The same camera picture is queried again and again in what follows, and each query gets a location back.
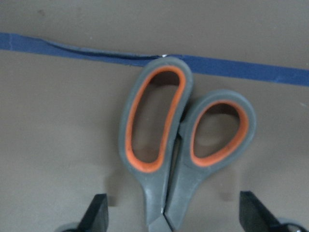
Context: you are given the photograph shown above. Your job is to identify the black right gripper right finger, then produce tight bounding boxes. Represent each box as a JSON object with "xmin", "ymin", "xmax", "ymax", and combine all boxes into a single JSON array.
[{"xmin": 239, "ymin": 191, "xmax": 282, "ymax": 232}]

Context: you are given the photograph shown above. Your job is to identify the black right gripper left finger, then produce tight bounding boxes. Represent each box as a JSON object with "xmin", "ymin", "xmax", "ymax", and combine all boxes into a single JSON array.
[{"xmin": 77, "ymin": 193, "xmax": 108, "ymax": 232}]

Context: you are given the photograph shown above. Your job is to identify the grey orange scissors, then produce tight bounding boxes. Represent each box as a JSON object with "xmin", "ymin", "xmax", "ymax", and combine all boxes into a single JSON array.
[{"xmin": 118, "ymin": 57, "xmax": 256, "ymax": 232}]

